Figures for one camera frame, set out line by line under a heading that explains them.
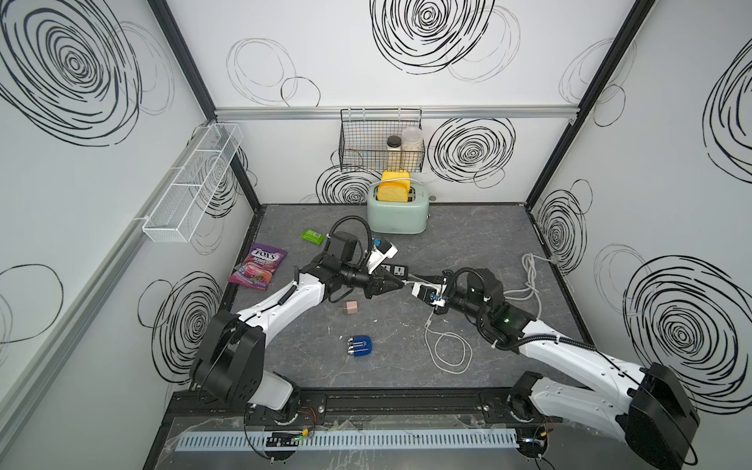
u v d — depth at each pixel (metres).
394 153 0.85
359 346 0.82
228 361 0.42
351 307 0.89
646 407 0.39
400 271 0.97
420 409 0.76
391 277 0.73
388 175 1.02
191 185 0.78
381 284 0.72
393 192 0.97
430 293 0.61
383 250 0.69
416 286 0.63
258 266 0.99
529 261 0.97
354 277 0.69
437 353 0.83
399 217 1.08
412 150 0.85
